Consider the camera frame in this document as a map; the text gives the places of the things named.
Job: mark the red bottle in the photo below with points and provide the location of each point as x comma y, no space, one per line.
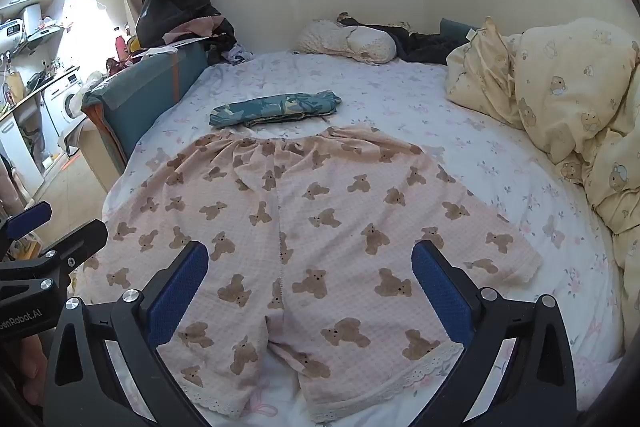
120,47

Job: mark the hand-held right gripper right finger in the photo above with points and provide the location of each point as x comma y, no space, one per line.
441,294

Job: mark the white floral bed sheet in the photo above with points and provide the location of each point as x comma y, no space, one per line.
400,107

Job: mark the person's left hand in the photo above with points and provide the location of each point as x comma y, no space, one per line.
32,367

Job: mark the kitchen counter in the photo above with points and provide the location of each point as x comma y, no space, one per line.
30,89

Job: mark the dark crumpled clothes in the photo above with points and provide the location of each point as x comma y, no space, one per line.
425,44

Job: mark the cream bear-print duvet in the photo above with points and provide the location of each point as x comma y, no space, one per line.
565,82

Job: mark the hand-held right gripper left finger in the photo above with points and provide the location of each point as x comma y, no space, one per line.
179,294

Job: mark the teal cushion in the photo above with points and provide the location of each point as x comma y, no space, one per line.
452,29

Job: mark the pink crumpled cloth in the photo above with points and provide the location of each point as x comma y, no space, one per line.
192,29

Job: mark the teal padded bed rail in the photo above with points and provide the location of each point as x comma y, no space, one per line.
140,97

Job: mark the white washing machine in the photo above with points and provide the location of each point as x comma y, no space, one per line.
62,107

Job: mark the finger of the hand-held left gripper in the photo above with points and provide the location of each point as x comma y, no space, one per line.
29,218
82,239

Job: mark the cream lace pillow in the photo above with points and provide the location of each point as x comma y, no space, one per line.
340,39

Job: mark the pink bear-print pants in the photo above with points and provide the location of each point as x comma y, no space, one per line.
325,187

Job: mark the folded teal patterned garment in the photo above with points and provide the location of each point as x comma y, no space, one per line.
280,107

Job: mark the white base cabinet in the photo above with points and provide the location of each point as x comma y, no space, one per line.
20,152

